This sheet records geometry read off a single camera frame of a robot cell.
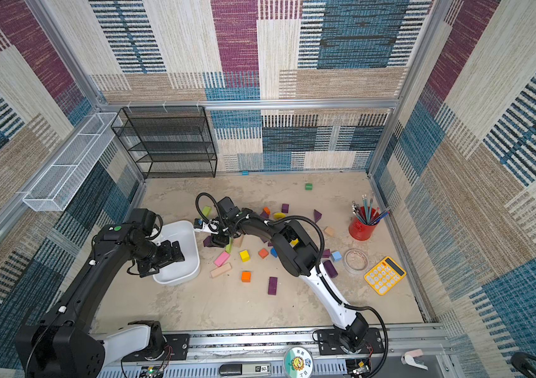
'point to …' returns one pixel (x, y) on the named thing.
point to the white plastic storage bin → (187, 234)
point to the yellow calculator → (385, 275)
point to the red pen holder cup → (362, 224)
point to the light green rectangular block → (206, 211)
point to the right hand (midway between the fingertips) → (215, 235)
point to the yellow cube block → (244, 256)
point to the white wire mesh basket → (56, 187)
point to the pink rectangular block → (221, 258)
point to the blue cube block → (273, 252)
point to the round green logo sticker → (298, 363)
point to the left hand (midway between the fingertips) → (174, 262)
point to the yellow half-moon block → (279, 215)
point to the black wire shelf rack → (168, 139)
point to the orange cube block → (246, 276)
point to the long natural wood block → (221, 269)
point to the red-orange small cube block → (263, 253)
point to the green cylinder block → (308, 187)
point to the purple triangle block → (317, 216)
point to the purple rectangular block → (273, 285)
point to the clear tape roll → (356, 261)
